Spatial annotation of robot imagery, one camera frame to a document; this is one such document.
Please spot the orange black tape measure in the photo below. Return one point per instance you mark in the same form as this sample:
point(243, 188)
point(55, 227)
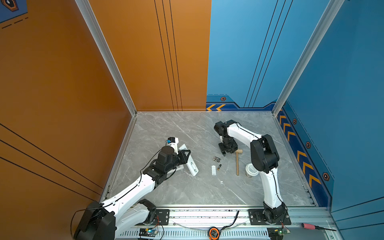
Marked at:
point(214, 233)

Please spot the pink handled screwdriver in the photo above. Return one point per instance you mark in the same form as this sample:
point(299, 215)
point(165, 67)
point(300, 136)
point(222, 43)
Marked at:
point(314, 227)

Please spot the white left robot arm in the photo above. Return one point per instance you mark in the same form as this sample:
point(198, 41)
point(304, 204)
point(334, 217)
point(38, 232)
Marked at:
point(104, 221)

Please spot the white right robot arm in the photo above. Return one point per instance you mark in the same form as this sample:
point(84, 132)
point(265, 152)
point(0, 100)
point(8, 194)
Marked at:
point(264, 158)

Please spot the white remote with QR label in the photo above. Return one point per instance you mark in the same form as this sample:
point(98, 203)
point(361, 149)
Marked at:
point(178, 168)

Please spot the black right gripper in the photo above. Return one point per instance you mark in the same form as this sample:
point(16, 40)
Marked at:
point(232, 149)

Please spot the aluminium corner post left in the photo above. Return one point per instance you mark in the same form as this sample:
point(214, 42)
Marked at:
point(101, 42)

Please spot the circuit board right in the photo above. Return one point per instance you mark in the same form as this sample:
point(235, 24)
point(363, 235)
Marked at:
point(277, 233)

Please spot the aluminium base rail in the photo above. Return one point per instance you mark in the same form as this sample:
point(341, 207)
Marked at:
point(234, 223)

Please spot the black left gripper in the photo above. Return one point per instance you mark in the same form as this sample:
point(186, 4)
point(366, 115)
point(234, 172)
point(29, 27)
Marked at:
point(182, 156)

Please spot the wooden mallet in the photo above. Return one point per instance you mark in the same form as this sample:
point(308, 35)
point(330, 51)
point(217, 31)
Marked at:
point(237, 152)

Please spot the white remote control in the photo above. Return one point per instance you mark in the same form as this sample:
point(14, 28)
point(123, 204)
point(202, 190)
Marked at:
point(190, 163)

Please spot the aluminium corner post right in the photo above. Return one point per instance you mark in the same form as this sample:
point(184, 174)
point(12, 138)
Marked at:
point(318, 34)

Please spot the green circuit board left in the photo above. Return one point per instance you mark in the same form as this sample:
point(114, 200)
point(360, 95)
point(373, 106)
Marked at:
point(148, 233)

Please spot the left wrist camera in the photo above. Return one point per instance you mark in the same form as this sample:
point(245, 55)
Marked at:
point(172, 142)

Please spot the aluminium corner post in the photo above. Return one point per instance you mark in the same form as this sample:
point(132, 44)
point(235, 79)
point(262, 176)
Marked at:
point(101, 42)
point(318, 34)

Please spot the white lidded cup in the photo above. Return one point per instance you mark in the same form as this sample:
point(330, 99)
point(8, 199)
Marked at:
point(251, 171)

